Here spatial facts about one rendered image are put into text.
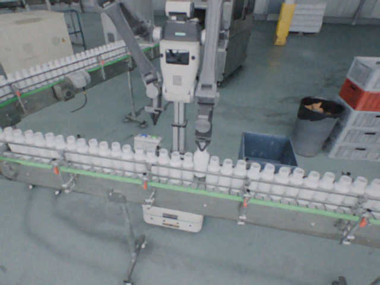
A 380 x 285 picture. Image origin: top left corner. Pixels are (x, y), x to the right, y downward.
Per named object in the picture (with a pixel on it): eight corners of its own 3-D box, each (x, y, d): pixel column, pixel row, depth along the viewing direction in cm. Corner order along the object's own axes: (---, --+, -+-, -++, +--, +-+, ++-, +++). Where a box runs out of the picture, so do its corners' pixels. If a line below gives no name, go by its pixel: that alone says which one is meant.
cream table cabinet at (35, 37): (60, 70, 516) (41, 9, 445) (80, 76, 492) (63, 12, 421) (10, 87, 440) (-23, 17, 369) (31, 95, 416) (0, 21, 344)
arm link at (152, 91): (158, 69, 115) (142, 76, 117) (153, 69, 104) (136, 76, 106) (167, 92, 118) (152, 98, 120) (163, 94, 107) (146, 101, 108)
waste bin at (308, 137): (287, 157, 285) (304, 111, 246) (282, 136, 320) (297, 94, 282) (326, 162, 278) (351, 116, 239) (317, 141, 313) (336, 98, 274)
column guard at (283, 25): (272, 44, 730) (282, 3, 664) (271, 41, 761) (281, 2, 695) (285, 45, 724) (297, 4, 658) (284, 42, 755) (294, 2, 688)
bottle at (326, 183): (324, 207, 102) (340, 181, 92) (309, 205, 103) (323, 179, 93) (320, 197, 107) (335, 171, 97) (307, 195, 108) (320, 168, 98)
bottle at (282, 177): (269, 200, 105) (279, 174, 95) (266, 190, 110) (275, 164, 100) (282, 200, 104) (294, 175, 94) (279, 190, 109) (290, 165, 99)
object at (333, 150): (328, 158, 285) (335, 143, 271) (316, 139, 317) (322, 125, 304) (380, 162, 280) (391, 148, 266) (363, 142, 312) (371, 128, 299)
